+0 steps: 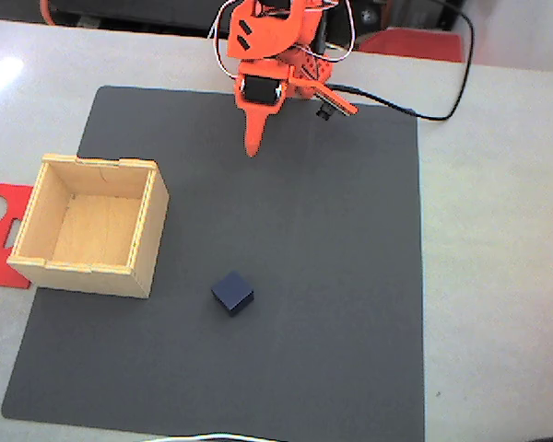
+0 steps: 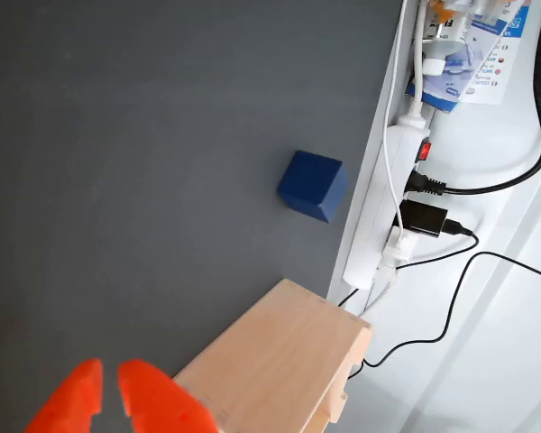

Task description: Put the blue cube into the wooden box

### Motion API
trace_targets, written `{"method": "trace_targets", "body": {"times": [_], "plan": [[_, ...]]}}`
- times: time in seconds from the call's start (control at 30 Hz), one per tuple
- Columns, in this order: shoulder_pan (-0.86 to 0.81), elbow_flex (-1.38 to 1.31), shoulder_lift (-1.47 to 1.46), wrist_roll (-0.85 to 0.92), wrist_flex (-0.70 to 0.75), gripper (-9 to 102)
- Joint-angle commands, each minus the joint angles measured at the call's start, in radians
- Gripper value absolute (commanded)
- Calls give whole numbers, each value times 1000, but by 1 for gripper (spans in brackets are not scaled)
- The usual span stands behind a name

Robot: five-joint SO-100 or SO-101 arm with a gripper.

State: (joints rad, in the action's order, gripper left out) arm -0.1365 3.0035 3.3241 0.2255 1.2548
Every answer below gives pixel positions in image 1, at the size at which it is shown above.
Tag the dark blue cube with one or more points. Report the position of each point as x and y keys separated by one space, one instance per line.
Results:
x=232 y=290

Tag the wooden box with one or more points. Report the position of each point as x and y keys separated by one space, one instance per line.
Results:
x=97 y=230

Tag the dark grey mat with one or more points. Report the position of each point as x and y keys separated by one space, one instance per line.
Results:
x=304 y=276

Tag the red flat object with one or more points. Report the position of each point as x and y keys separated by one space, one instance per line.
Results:
x=415 y=43

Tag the red flat cutout piece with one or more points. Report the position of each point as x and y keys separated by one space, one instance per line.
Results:
x=4 y=271

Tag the orange camera mount bracket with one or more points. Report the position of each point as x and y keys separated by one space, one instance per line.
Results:
x=325 y=94

